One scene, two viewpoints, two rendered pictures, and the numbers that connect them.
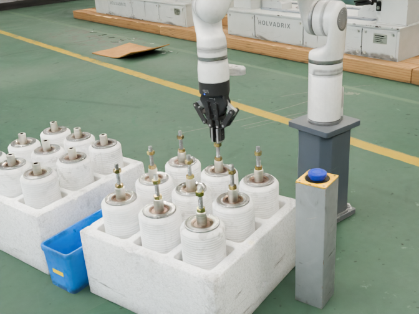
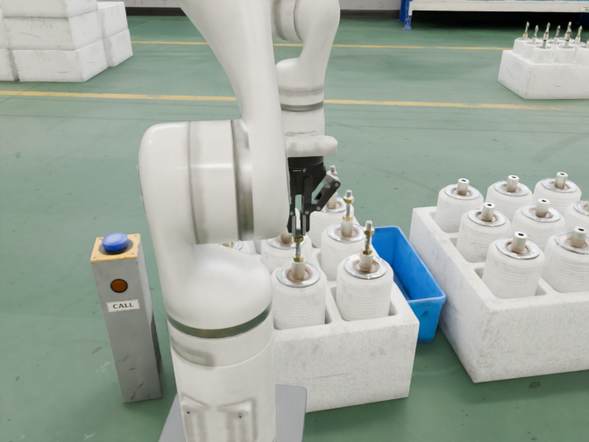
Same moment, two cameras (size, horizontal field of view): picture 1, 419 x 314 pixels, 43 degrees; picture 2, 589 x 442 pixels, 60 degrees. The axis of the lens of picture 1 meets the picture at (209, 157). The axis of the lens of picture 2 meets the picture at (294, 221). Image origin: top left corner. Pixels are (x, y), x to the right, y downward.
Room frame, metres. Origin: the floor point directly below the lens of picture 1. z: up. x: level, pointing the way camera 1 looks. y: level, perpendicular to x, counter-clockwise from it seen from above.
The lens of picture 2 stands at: (1.71, -0.55, 0.75)
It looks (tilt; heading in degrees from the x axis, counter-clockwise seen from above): 29 degrees down; 132
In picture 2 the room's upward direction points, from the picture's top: straight up
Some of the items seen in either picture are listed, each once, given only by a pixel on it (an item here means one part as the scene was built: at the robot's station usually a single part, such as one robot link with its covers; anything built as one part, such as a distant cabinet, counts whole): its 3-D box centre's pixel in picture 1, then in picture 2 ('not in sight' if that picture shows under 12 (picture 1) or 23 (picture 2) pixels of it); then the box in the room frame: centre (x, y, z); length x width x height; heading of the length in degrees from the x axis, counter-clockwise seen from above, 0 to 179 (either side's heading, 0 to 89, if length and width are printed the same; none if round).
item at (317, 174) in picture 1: (317, 176); (115, 243); (1.03, -0.23, 0.32); 0.04 x 0.04 x 0.02
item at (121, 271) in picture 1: (196, 246); (287, 306); (1.14, 0.05, 0.09); 0.39 x 0.39 x 0.18; 53
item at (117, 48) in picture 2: not in sight; (94, 46); (-1.78, 1.21, 0.09); 0.39 x 0.39 x 0.18; 40
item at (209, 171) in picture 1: (219, 170); (298, 274); (1.24, -0.02, 0.25); 0.08 x 0.08 x 0.01
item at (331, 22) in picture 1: (327, 33); (211, 229); (1.43, -0.33, 0.54); 0.09 x 0.09 x 0.17; 50
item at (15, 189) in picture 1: (19, 193); (502, 224); (1.37, 0.55, 0.16); 0.10 x 0.10 x 0.18
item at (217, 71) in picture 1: (217, 64); (300, 122); (1.25, -0.03, 0.52); 0.11 x 0.09 x 0.06; 139
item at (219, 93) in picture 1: (214, 95); (298, 164); (1.24, -0.02, 0.45); 0.08 x 0.08 x 0.09
